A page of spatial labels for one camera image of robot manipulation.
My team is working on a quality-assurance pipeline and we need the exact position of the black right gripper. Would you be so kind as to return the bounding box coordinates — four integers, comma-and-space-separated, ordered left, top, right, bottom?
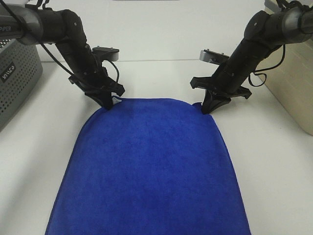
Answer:
190, 68, 251, 114

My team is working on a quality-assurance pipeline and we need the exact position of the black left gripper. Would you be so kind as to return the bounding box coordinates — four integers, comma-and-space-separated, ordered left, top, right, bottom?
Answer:
69, 65, 125, 110

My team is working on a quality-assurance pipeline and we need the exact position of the blue microfibre towel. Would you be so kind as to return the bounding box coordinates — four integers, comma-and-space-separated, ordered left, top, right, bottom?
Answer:
45, 98, 250, 235

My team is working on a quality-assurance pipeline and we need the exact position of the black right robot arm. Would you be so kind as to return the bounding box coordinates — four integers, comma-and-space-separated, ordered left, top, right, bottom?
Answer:
190, 0, 313, 114

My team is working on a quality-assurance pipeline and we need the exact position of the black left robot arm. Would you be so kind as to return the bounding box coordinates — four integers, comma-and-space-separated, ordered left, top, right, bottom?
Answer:
0, 0, 125, 110

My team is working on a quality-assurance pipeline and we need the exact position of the beige storage bin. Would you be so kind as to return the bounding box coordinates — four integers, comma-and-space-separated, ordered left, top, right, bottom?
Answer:
262, 0, 313, 135

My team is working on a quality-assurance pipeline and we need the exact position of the grey perforated plastic basket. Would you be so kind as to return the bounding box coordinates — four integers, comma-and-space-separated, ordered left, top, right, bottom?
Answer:
0, 39, 43, 129

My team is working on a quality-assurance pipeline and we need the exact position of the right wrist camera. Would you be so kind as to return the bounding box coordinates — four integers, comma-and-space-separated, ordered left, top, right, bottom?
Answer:
199, 49, 229, 65

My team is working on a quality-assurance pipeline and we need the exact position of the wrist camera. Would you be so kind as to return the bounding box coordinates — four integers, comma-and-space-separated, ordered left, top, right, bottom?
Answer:
199, 49, 229, 65
92, 47, 120, 62

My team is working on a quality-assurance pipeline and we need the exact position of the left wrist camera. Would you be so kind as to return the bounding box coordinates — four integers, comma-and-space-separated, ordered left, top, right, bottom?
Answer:
92, 47, 120, 62

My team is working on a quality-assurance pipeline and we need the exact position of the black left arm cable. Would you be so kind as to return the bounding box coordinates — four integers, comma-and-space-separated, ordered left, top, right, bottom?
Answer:
4, 0, 120, 84

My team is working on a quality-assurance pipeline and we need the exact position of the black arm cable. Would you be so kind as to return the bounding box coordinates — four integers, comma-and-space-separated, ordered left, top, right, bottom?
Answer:
4, 0, 120, 84
247, 0, 313, 87

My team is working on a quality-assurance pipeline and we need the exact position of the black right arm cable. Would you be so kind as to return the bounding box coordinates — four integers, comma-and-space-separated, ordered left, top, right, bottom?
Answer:
247, 0, 313, 87

